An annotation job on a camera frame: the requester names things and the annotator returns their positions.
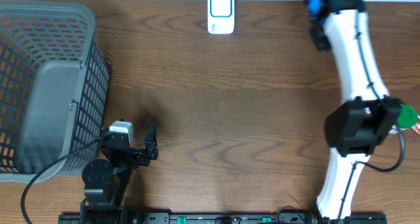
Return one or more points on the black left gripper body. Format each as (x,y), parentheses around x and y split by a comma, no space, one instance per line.
(140,158)

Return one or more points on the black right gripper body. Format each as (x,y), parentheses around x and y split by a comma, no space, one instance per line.
(323,41)

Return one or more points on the red snack bag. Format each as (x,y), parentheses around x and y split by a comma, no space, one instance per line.
(416,127)

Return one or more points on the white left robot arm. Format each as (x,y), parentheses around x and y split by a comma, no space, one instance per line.
(106,179)

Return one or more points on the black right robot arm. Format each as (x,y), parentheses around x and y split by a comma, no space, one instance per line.
(367,112)

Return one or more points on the grey plastic shopping basket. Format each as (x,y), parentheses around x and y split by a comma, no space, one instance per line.
(54,84)

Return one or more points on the green lid jar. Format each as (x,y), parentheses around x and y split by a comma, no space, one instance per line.
(407,118)

